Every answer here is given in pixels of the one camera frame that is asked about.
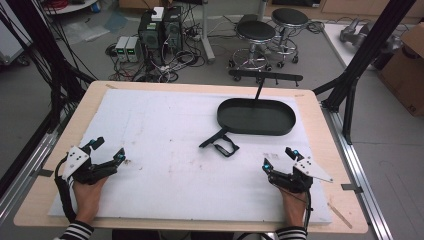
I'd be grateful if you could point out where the cardboard box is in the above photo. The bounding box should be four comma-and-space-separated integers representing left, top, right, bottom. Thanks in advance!
377, 22, 424, 118

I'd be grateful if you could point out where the wooden stick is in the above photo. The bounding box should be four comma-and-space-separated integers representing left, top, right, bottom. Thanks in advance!
327, 202, 354, 230

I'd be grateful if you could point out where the black metal frame post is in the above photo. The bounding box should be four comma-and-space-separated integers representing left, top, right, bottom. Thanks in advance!
6, 0, 95, 134
312, 0, 418, 145

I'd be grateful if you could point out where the tangle of floor cables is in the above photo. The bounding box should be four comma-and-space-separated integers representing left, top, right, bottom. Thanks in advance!
105, 6, 214, 84

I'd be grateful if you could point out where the black computer tower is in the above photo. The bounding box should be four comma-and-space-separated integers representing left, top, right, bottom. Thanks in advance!
137, 9, 166, 64
162, 6, 184, 54

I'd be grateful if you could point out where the black oval tray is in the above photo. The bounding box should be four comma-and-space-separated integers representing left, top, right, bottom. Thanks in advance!
216, 97, 297, 137

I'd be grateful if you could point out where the aluminium rail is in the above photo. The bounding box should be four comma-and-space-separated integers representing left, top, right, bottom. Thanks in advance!
0, 130, 60, 225
320, 101, 395, 240

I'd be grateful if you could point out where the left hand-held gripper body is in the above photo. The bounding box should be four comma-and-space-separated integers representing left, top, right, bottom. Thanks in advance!
61, 143, 112, 186

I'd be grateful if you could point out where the black round stool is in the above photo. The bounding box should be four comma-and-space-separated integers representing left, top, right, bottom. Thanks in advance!
270, 7, 310, 69
228, 19, 278, 72

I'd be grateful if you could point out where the grey desk leg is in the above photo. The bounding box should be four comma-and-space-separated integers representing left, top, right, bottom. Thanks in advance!
199, 0, 217, 65

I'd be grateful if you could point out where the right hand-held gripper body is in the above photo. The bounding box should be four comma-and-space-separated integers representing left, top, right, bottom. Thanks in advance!
268, 156, 334, 194

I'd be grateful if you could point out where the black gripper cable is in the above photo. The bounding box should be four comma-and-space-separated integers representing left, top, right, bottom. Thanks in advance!
302, 190, 315, 232
54, 155, 78, 224

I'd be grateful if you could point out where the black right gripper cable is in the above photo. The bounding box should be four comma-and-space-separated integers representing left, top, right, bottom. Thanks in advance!
302, 190, 315, 232

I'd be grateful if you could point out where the white foam mat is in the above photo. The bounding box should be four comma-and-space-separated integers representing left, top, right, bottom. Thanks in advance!
47, 87, 334, 225

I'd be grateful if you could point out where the person's right hand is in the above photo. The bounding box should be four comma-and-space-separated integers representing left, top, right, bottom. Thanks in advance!
279, 185, 308, 229

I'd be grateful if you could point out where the grey power supply unit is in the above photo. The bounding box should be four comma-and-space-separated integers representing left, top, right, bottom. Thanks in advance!
125, 36, 142, 64
114, 35, 130, 63

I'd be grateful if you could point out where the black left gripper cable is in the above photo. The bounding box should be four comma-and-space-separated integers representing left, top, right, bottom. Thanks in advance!
54, 155, 78, 224

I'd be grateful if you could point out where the white box device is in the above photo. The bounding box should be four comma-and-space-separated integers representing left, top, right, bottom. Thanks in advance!
150, 6, 166, 23

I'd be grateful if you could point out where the black plastic handle frame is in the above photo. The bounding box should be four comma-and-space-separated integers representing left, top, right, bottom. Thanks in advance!
198, 128, 241, 159

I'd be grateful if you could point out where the person's left hand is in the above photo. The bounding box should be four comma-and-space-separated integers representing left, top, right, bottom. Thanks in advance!
71, 175, 110, 225

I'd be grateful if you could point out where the grey tape piece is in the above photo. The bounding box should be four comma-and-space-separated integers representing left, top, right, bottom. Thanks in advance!
30, 168, 55, 178
341, 183, 364, 195

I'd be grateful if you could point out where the grey handheld device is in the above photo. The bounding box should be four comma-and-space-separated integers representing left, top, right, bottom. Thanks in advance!
339, 17, 375, 46

